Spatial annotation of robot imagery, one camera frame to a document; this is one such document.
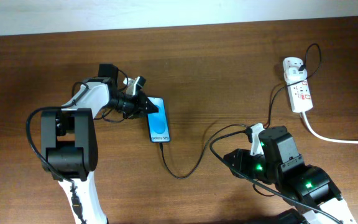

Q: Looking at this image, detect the blue Galaxy S25+ smartphone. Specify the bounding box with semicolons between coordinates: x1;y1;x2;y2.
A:
147;97;170;143

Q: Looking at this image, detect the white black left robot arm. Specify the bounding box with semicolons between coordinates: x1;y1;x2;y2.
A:
37;63;158;223

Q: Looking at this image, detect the white power strip cord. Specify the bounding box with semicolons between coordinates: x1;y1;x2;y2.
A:
300;111;358;146

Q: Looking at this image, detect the white power strip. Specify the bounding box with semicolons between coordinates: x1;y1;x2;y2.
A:
283;57;313;113

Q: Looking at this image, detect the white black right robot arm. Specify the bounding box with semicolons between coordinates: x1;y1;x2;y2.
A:
223;125;356;223

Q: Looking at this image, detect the black USB charging cable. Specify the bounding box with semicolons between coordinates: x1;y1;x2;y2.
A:
158;43;322;180

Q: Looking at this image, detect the white USB charger plug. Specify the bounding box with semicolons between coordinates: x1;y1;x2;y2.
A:
284;67;308;83

